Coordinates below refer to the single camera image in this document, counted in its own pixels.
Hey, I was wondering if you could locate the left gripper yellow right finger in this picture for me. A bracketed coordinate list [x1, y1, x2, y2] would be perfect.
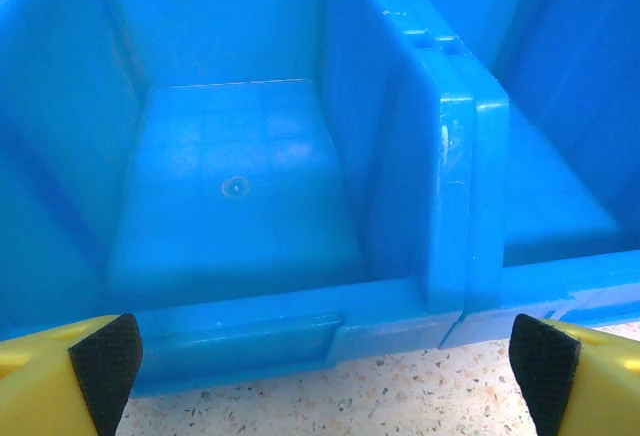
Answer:
[508, 313, 640, 436]

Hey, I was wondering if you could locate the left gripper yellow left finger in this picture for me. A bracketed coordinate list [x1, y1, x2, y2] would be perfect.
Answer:
[0, 312, 145, 436]

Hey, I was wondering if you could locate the blue plastic bin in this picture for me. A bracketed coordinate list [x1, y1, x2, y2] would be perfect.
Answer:
[0, 0, 474, 400]
[389, 0, 640, 350]

